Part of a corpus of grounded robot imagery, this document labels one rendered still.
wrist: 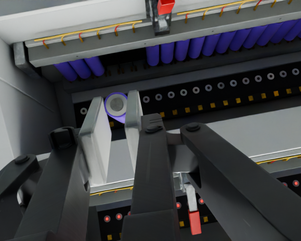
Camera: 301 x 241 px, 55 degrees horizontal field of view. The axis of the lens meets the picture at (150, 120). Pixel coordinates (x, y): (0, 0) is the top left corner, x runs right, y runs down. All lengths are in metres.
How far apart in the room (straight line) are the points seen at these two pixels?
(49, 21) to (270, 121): 0.26
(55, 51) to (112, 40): 0.07
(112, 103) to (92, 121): 0.05
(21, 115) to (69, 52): 0.09
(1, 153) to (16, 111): 0.05
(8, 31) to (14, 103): 0.08
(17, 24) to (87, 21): 0.07
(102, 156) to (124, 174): 0.17
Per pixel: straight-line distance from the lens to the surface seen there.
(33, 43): 0.37
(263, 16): 0.38
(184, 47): 0.40
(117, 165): 0.32
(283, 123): 0.35
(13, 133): 0.35
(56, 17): 0.34
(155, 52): 0.40
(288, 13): 0.39
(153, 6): 0.31
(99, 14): 0.34
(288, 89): 0.51
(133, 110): 0.16
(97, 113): 0.17
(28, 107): 0.40
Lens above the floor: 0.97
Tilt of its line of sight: 8 degrees up
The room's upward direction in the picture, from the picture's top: 169 degrees clockwise
